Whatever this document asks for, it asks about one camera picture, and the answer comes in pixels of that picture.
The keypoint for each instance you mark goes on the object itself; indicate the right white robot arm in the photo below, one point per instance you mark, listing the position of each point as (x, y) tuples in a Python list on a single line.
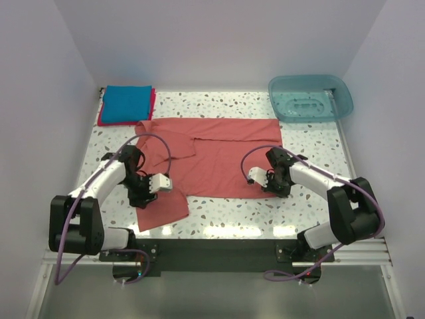
[(353, 211)]

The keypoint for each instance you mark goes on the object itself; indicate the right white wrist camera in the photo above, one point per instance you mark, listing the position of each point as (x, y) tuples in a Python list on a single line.
[(258, 175)]

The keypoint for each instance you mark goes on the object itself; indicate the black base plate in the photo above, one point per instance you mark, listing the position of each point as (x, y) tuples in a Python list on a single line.
[(155, 256)]

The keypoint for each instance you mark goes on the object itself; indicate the aluminium frame rail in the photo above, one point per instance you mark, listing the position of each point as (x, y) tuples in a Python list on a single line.
[(368, 252)]

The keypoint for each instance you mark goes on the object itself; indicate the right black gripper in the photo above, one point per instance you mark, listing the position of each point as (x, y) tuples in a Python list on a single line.
[(283, 193)]

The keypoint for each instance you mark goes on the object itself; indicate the teal plastic basin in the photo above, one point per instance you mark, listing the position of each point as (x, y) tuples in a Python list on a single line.
[(309, 98)]

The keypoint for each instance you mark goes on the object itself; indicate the folded red t shirt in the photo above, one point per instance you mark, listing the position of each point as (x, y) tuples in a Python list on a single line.
[(151, 109)]

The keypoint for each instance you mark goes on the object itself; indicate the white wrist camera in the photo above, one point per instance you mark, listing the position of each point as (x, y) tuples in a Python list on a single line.
[(258, 175), (160, 183)]

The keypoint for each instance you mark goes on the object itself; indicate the folded blue t shirt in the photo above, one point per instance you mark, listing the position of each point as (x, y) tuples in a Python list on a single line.
[(127, 103)]

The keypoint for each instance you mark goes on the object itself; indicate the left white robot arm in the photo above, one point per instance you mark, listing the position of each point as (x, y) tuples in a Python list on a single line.
[(76, 224)]

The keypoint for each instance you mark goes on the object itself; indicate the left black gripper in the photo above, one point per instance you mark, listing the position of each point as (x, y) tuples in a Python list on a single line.
[(140, 200)]

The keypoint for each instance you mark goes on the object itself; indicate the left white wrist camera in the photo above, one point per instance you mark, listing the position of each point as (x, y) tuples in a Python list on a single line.
[(160, 183)]

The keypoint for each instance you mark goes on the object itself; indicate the salmon pink t shirt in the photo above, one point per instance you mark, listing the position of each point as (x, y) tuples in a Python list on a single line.
[(204, 158)]

